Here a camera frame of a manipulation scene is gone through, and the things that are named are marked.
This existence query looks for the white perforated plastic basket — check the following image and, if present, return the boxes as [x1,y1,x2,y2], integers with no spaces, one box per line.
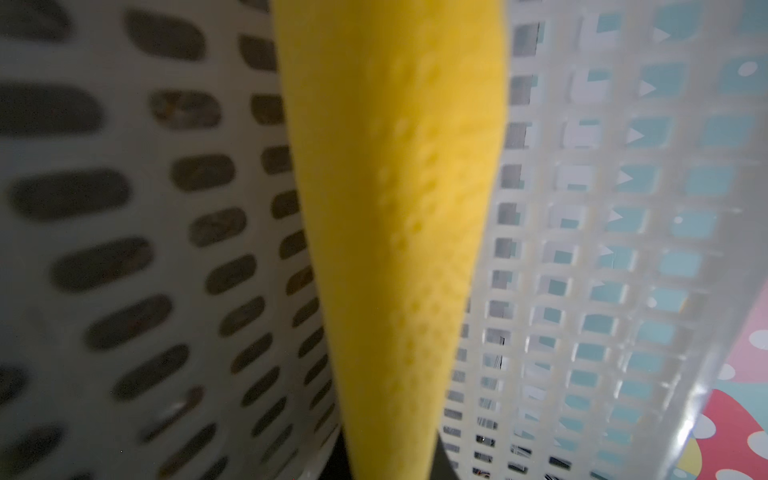
[1,1,767,479]

